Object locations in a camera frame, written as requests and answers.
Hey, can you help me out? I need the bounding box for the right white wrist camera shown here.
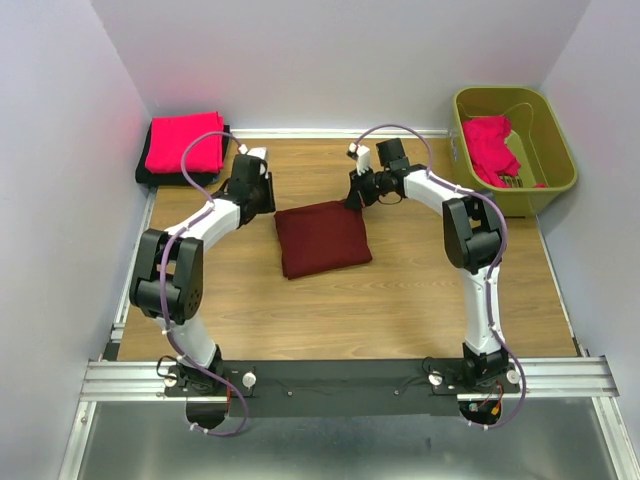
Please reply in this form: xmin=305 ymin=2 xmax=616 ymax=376
xmin=347 ymin=143 xmax=371 ymax=176

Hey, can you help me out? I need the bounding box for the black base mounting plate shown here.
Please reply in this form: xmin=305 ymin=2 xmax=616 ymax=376
xmin=156 ymin=357 xmax=521 ymax=424

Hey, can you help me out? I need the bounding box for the aluminium frame rail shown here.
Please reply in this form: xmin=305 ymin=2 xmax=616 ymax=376
xmin=230 ymin=127 xmax=450 ymax=140

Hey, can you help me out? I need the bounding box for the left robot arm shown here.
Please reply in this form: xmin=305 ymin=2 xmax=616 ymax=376
xmin=129 ymin=147 xmax=275 ymax=395

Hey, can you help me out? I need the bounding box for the folded black t shirt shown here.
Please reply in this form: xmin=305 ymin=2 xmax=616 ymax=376
xmin=135 ymin=120 xmax=230 ymax=187

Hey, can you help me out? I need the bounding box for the pink t shirt in bin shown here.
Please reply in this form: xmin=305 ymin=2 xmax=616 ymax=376
xmin=462 ymin=116 xmax=547 ymax=189

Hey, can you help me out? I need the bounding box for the folded pink t shirt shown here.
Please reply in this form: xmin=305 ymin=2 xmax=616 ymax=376
xmin=144 ymin=112 xmax=224 ymax=174

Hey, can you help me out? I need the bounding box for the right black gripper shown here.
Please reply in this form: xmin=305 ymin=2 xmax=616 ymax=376
xmin=343 ymin=166 xmax=389 ymax=209

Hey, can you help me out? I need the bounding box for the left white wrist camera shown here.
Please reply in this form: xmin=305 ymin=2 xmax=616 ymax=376
xmin=238 ymin=145 xmax=268 ymax=161

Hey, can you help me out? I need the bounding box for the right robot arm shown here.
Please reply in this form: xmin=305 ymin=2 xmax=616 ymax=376
xmin=345 ymin=138 xmax=509 ymax=392

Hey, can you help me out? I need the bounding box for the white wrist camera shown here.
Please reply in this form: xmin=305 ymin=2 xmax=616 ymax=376
xmin=238 ymin=145 xmax=268 ymax=161
xmin=347 ymin=143 xmax=371 ymax=176

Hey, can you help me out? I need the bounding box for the maroon t shirt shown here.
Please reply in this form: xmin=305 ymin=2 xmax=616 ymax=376
xmin=274 ymin=201 xmax=373 ymax=280

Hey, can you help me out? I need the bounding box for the olive green plastic bin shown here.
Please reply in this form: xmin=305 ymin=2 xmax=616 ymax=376
xmin=448 ymin=86 xmax=578 ymax=217

